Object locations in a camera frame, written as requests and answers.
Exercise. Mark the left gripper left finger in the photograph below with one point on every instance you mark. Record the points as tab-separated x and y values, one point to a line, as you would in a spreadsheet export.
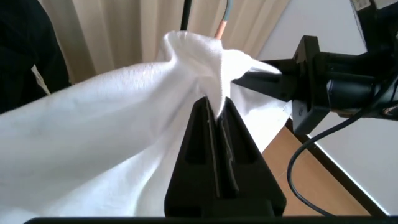
192	180

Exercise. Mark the pink clothes hanger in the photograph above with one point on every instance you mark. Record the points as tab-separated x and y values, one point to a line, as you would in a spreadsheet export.
221	29

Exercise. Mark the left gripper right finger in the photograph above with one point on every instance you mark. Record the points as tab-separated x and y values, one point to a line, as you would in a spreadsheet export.
255	183

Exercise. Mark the beige curtain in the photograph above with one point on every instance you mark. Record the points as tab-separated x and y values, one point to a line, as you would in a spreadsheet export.
124	31

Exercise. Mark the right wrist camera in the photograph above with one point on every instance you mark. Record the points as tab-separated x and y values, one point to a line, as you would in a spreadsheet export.
376	25

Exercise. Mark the white garment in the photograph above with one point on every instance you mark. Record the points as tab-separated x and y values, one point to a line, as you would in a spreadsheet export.
93	124

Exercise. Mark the black clothes rack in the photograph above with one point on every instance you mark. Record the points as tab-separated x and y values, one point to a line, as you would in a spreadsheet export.
186	15

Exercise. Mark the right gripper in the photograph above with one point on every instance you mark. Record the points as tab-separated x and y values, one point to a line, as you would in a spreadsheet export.
342	87

